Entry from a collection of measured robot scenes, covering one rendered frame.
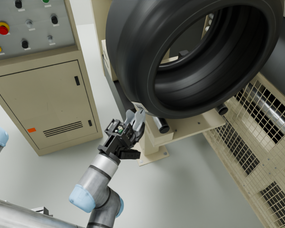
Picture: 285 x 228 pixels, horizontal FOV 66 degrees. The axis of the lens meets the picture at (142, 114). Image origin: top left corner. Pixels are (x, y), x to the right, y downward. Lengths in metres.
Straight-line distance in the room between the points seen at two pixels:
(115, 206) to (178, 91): 0.58
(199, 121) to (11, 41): 1.03
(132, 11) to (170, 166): 1.40
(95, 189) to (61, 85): 0.94
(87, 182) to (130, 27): 0.43
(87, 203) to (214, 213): 1.25
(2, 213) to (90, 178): 0.21
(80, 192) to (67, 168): 1.27
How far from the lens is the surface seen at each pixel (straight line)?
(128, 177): 1.78
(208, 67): 1.10
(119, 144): 0.69
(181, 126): 1.05
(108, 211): 0.71
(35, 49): 1.38
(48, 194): 1.87
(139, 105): 0.75
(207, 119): 1.10
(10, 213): 0.63
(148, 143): 1.70
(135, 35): 0.61
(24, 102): 1.56
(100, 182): 0.65
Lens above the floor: 1.64
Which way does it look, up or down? 51 degrees down
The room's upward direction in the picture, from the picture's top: straight up
